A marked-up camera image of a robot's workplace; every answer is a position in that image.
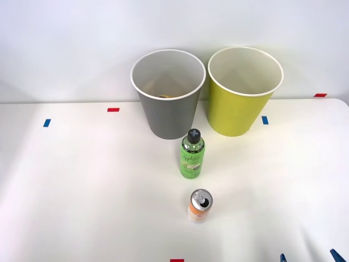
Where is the grey plastic waste bin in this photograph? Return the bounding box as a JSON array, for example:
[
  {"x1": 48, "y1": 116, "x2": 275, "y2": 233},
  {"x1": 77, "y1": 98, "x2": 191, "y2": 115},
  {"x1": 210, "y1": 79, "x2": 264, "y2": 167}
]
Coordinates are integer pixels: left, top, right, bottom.
[{"x1": 130, "y1": 49, "x2": 207, "y2": 140}]

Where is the orange drink can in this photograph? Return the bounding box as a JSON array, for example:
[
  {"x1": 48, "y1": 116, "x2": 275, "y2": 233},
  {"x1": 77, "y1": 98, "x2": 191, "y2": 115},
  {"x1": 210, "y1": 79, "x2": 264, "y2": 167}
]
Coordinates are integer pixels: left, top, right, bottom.
[{"x1": 188, "y1": 188, "x2": 214, "y2": 225}]

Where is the yellow-green plastic waste bin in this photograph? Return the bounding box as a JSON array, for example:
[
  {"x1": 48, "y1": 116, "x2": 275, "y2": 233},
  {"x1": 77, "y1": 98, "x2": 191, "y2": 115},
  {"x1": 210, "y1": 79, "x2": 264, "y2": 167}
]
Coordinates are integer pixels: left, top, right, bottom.
[{"x1": 207, "y1": 46, "x2": 284, "y2": 138}]

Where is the green label plastic bottle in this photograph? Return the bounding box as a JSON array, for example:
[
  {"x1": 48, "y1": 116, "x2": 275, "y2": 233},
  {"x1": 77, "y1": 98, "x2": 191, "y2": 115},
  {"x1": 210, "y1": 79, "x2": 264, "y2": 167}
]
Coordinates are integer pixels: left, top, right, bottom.
[{"x1": 179, "y1": 128, "x2": 207, "y2": 180}]

